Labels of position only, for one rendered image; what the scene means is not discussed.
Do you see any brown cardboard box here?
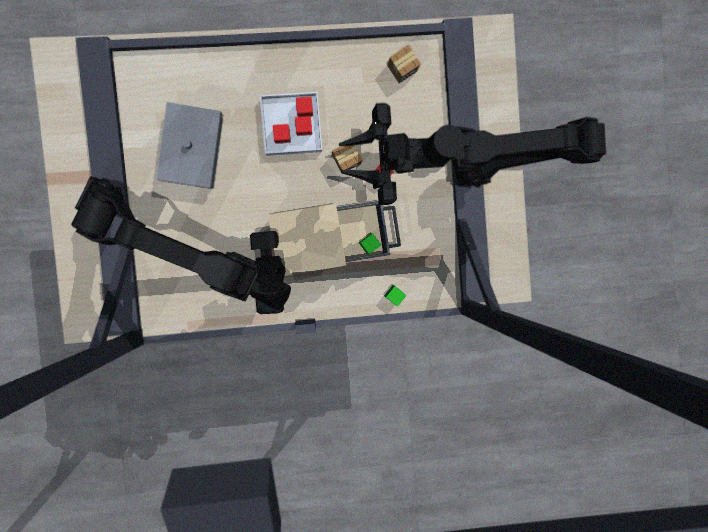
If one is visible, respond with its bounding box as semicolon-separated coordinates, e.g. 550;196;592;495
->
387;44;421;83
332;145;363;171

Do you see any green block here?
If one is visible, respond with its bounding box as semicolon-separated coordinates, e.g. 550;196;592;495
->
384;285;407;307
359;233;381;254

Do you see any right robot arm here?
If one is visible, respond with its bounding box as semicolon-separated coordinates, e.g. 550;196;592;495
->
387;117;606;187

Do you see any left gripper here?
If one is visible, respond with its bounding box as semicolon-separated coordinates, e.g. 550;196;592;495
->
250;231;286;314

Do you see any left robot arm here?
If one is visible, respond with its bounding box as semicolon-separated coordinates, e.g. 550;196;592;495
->
71;176;291;310

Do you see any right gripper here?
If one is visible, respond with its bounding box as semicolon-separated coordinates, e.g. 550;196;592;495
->
339;103;423;205

